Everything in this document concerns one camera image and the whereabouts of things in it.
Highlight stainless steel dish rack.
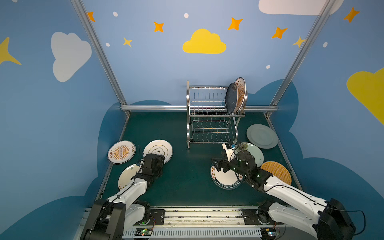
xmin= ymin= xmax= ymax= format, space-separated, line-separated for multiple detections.
xmin=186 ymin=83 xmax=248 ymax=148

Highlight black round plate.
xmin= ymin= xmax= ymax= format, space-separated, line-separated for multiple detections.
xmin=225 ymin=83 xmax=238 ymax=115

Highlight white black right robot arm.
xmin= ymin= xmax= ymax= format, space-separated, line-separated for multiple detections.
xmin=211 ymin=149 xmax=357 ymax=240

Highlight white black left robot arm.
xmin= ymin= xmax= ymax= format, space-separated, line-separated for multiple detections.
xmin=80 ymin=154 xmax=165 ymax=240

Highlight pale green sunflower plate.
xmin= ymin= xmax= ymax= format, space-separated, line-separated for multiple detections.
xmin=235 ymin=142 xmax=264 ymax=167

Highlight white plate green lettered rim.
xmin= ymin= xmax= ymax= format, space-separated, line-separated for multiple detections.
xmin=210 ymin=165 xmax=243 ymax=190

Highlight white plate floral sprigs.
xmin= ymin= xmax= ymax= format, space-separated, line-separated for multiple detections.
xmin=118 ymin=164 xmax=141 ymax=191

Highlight orange woven round plate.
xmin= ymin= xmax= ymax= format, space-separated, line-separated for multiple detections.
xmin=261 ymin=161 xmax=292 ymax=185

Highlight plain grey-green plate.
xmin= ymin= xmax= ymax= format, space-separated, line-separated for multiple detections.
xmin=247 ymin=124 xmax=279 ymax=149

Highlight white plate orange sunburst edge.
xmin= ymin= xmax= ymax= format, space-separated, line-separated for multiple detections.
xmin=108 ymin=141 xmax=136 ymax=165

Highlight left green circuit board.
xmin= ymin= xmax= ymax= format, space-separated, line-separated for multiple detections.
xmin=134 ymin=229 xmax=153 ymax=237

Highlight green circuit board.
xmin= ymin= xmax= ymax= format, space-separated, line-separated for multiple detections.
xmin=261 ymin=228 xmax=277 ymax=240
xmin=134 ymin=229 xmax=153 ymax=237

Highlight right green circuit board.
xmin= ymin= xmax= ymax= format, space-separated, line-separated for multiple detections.
xmin=261 ymin=228 xmax=277 ymax=240

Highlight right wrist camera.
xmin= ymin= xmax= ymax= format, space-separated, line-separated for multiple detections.
xmin=222 ymin=143 xmax=236 ymax=162

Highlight white plate gold ring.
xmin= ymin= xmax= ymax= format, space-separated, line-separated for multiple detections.
xmin=142 ymin=139 xmax=174 ymax=165

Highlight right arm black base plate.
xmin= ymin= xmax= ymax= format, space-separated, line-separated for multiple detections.
xmin=241 ymin=209 xmax=283 ymax=225

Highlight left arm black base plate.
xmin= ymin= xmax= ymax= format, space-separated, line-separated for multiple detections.
xmin=135 ymin=209 xmax=165 ymax=227

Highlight aluminium frame back rail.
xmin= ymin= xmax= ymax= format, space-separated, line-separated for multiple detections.
xmin=121 ymin=105 xmax=278 ymax=112

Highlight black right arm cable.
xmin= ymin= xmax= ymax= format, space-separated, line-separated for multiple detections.
xmin=326 ymin=205 xmax=367 ymax=236

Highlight aluminium frame left post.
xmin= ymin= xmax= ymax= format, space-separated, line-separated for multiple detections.
xmin=71 ymin=0 xmax=127 ymax=105

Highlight aluminium frame post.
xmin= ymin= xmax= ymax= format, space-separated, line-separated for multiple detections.
xmin=270 ymin=0 xmax=337 ymax=109
xmin=71 ymin=0 xmax=127 ymax=105

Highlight aluminium frame right post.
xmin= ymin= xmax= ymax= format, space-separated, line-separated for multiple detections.
xmin=270 ymin=0 xmax=337 ymax=109

